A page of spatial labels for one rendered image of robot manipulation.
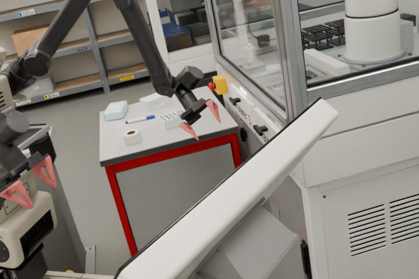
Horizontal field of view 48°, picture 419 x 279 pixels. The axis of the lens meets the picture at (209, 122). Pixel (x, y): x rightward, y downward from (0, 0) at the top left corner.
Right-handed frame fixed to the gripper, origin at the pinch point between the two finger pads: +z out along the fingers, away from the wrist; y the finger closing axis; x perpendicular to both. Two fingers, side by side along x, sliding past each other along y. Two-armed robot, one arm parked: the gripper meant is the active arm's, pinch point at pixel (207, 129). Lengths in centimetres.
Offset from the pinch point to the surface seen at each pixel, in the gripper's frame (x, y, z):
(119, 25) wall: -303, 89, -311
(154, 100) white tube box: -51, 26, -52
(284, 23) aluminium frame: 36, -39, 6
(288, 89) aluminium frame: 23.4, -29.9, 15.8
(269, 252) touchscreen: 66, -12, 52
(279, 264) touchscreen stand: 66, -13, 54
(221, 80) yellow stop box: -42, -8, -32
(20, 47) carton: -222, 174, -312
